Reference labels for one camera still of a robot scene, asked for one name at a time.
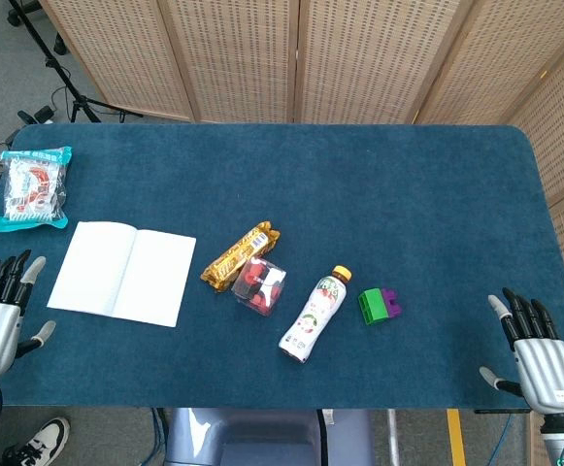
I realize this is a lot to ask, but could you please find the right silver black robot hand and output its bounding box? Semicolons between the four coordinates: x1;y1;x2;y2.
479;286;564;416

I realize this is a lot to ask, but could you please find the white notebook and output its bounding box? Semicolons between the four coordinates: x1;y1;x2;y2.
47;220;198;329

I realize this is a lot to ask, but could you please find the black and white sneaker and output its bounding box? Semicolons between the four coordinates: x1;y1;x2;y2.
0;416;72;466

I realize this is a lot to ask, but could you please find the teal-edged clear snack bag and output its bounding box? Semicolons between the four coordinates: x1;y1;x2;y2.
0;146;74;234

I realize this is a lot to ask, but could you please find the purple toy building block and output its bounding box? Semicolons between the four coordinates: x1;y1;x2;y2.
381;287;404;319

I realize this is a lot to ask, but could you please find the green toy building block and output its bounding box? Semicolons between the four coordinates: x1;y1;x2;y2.
357;287;390;326

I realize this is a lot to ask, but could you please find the white-label drink bottle yellow cap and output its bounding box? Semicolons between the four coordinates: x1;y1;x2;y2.
278;264;353;365

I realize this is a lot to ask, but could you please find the black tripod stand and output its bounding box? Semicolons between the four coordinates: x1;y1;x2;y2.
7;0;145;125

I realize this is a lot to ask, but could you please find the gold foil snack package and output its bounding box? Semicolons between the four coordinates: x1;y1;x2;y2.
200;220;282;293

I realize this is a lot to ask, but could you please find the clear box of coffee capsules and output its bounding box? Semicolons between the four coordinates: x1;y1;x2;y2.
230;257;287;318

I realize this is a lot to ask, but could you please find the grey-blue robot torso base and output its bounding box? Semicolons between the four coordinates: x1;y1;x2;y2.
163;407;376;466

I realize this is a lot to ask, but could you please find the dark blue table mat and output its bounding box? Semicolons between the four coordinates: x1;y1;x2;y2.
0;122;564;410

